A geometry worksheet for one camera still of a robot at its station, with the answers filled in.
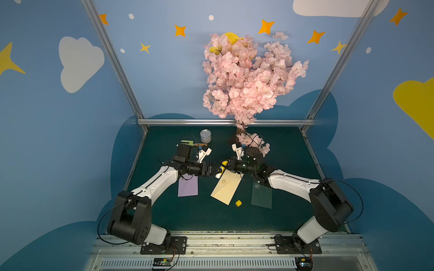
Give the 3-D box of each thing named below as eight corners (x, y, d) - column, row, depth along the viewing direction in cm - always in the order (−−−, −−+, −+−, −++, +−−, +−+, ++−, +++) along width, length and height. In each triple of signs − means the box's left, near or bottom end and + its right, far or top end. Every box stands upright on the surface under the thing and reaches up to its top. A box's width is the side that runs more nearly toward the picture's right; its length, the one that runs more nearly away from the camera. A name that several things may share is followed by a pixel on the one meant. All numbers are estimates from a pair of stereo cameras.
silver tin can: (199, 143, 114) (199, 138, 110) (200, 134, 119) (200, 128, 115) (211, 143, 114) (211, 138, 110) (211, 134, 119) (211, 129, 115)
